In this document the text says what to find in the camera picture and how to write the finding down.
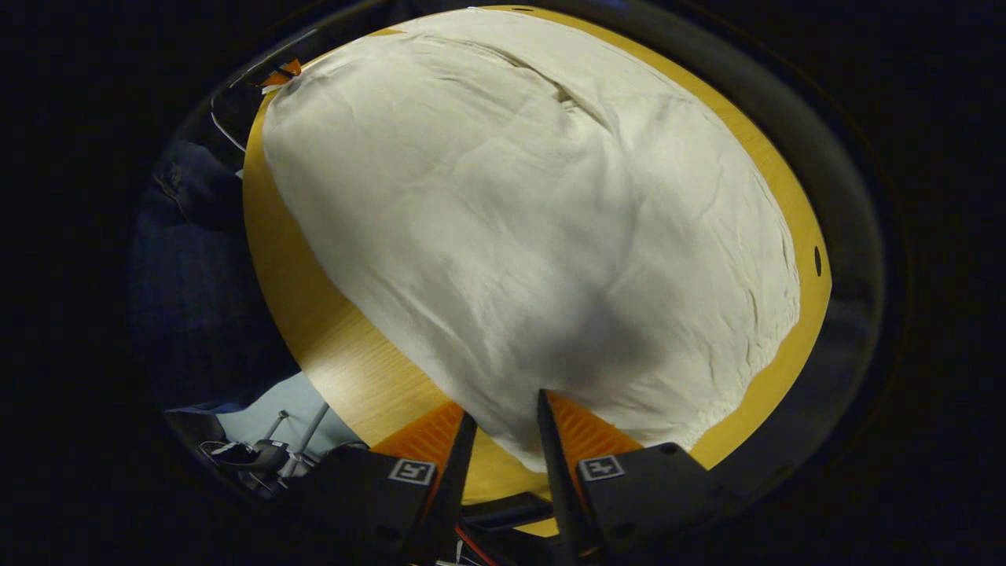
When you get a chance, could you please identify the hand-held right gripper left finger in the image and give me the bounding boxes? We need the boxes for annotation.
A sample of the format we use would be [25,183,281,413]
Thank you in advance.
[291,402,479,566]

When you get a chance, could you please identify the person's dark blue trousers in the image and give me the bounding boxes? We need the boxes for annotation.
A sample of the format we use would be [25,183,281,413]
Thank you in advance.
[130,140,303,413]

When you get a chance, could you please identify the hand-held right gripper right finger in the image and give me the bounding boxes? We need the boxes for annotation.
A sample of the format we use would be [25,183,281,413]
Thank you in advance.
[537,389,733,566]

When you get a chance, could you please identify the grey office chair base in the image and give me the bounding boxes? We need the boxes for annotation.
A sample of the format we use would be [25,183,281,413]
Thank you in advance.
[196,402,335,482]

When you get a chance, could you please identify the white jeans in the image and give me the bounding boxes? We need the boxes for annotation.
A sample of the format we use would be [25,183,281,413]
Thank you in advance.
[259,6,802,474]

